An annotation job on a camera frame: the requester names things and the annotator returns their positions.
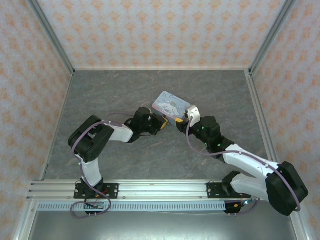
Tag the blue cartoon tin box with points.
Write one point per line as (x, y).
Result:
(167, 105)

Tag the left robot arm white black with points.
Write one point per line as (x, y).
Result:
(90, 147)

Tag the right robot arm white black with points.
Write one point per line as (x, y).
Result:
(250, 162)

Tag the small circuit board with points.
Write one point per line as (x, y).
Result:
(96, 205)
(243, 203)

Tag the grey metal shelf sheet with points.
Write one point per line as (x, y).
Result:
(150, 225)

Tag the aluminium side floor rail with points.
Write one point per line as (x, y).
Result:
(260, 112)
(57, 125)

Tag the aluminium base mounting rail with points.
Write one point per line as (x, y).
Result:
(162, 190)

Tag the aluminium corner frame post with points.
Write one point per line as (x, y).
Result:
(272, 35)
(50, 37)

